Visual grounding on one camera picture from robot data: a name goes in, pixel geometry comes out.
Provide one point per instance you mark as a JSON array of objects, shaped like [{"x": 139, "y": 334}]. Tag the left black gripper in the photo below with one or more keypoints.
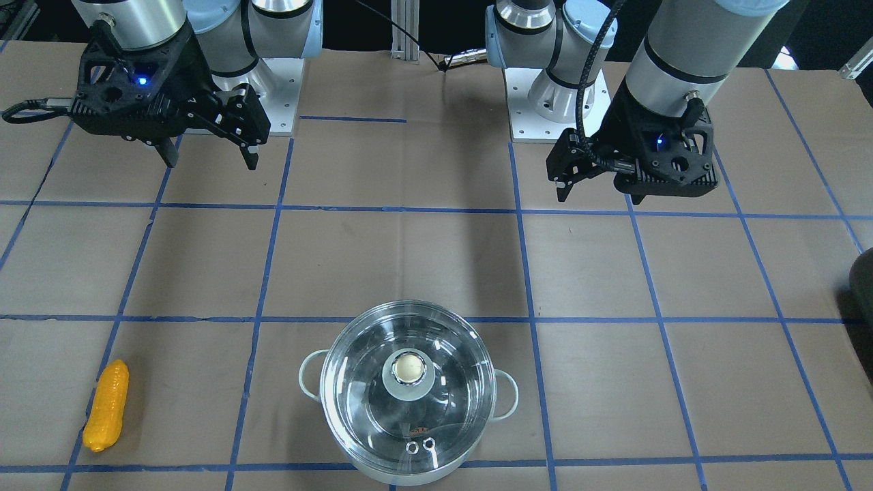
[{"x": 617, "y": 127}]

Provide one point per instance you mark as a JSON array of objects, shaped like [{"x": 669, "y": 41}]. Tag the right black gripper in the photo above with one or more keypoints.
[{"x": 196, "y": 76}]

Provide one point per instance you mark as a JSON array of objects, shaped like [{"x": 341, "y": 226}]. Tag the glass pot lid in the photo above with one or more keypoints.
[{"x": 407, "y": 390}]

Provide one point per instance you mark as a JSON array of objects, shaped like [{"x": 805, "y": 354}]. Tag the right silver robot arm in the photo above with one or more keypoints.
[{"x": 233, "y": 35}]

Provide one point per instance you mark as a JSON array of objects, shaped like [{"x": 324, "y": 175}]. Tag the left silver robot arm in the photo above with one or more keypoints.
[{"x": 689, "y": 46}]

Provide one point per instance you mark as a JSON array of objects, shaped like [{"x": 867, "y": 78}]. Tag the pale green electric pot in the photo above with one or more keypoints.
[{"x": 508, "y": 395}]

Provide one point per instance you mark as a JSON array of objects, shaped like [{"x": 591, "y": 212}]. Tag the yellow toy corn cob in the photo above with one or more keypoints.
[{"x": 105, "y": 422}]

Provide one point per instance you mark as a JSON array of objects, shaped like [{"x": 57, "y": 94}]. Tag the dark object at table edge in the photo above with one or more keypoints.
[{"x": 860, "y": 282}]

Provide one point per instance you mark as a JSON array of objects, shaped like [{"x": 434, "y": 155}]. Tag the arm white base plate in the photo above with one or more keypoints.
[
  {"x": 278, "y": 83},
  {"x": 540, "y": 109}
]

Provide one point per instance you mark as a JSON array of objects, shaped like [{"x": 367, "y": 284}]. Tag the aluminium frame post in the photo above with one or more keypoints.
[{"x": 405, "y": 31}]

